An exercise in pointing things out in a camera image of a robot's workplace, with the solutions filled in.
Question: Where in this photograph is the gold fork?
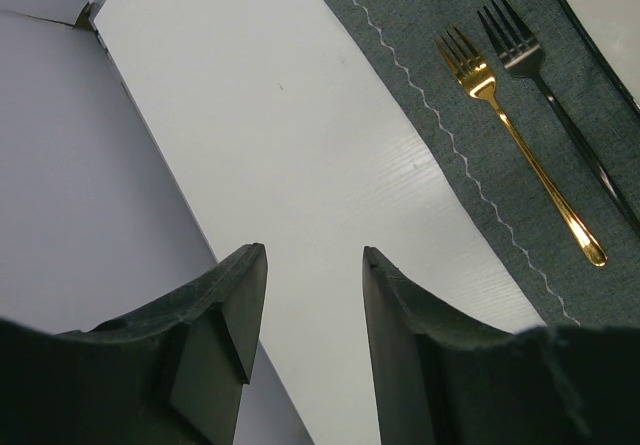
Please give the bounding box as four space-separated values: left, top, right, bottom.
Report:
435 27 607 268

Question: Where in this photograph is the dark grey cloth placemat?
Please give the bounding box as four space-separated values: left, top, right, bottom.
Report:
324 0 639 326

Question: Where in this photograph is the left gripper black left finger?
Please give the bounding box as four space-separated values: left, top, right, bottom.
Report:
1 243 268 444

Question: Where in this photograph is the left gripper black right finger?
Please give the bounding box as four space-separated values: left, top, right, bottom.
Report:
362 247 639 444

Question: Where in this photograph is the white square plate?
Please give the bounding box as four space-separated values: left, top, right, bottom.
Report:
559 0 639 112

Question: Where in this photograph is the dark handled silver fork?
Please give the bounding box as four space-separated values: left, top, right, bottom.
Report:
477 0 639 235

